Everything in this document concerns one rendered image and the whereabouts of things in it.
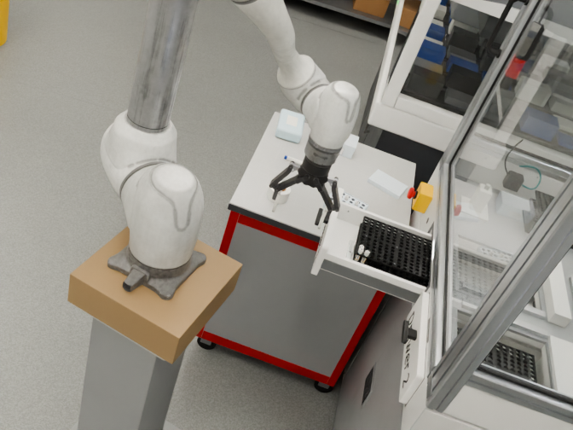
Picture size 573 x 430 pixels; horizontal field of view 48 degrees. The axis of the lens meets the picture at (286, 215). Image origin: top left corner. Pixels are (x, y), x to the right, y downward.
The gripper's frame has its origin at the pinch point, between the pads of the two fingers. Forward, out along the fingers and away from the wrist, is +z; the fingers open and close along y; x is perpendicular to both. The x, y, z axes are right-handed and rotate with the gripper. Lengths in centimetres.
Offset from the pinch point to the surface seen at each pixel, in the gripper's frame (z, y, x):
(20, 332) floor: 91, -79, -5
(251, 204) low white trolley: 14.9, -14.2, 16.0
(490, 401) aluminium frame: -12, 50, -52
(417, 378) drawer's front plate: -1, 38, -43
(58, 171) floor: 91, -110, 85
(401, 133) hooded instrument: 10, 28, 83
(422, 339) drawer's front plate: -1.8, 38.1, -31.2
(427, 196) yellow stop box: 0.3, 37.4, 32.5
